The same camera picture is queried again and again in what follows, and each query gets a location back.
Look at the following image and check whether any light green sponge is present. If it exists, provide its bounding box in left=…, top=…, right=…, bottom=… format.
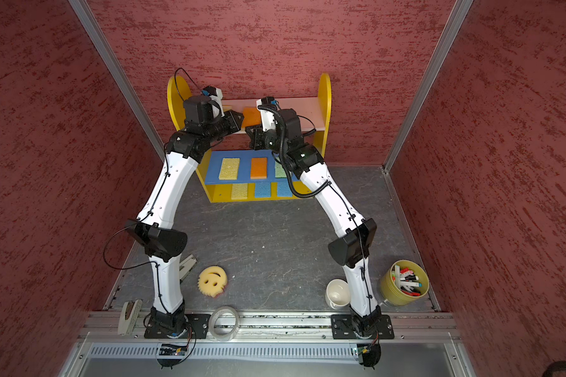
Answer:
left=275, top=162, right=286, bottom=179

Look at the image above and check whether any orange sponge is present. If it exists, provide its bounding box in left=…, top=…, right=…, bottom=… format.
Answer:
left=241, top=107, right=262, bottom=129
left=250, top=157, right=268, bottom=180

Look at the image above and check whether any yellow smiley face sponge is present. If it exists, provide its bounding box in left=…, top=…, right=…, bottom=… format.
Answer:
left=197, top=265, right=228, bottom=298

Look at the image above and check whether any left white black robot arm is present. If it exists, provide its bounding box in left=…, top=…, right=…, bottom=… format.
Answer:
left=124, top=86, right=243, bottom=339

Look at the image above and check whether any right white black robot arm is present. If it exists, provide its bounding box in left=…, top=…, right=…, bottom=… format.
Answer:
left=246, top=104, right=382, bottom=338

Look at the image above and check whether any pink upper shelf board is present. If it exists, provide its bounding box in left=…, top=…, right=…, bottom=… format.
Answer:
left=222, top=97, right=325, bottom=130

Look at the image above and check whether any blue lower shelf board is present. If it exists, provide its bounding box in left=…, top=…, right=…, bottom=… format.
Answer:
left=204, top=150, right=286, bottom=185

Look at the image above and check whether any yellow shelf unit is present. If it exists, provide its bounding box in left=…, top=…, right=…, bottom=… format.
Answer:
left=167, top=73, right=332, bottom=203

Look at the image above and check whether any grey stapler on table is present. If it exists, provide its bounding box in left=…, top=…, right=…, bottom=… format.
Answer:
left=179, top=254, right=197, bottom=282

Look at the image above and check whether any white ceramic mug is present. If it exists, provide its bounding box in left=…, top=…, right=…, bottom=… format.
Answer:
left=325, top=279, right=351, bottom=310

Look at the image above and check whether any yellow cup with pens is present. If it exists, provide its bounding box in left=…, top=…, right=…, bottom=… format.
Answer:
left=380, top=260, right=430, bottom=306

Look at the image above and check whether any beige stapler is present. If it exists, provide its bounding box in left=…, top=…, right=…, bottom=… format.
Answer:
left=117, top=299, right=143, bottom=336

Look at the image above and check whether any clear tape roll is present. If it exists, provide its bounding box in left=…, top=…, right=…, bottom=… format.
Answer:
left=208, top=306, right=241, bottom=342

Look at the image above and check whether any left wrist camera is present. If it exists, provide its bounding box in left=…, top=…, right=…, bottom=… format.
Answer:
left=201, top=86, right=223, bottom=119

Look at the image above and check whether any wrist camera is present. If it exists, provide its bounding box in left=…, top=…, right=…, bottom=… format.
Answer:
left=256, top=97, right=278, bottom=134
left=201, top=86, right=223, bottom=119

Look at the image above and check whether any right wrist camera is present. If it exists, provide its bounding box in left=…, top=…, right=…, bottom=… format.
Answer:
left=256, top=97, right=278, bottom=134

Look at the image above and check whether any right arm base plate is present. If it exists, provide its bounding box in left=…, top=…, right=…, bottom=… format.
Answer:
left=330, top=314, right=395, bottom=340

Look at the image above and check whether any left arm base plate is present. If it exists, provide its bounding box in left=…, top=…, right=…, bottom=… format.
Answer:
left=144, top=312, right=211, bottom=340

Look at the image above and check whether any aluminium rail front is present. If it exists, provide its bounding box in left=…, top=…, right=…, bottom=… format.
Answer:
left=77, top=311, right=462, bottom=343

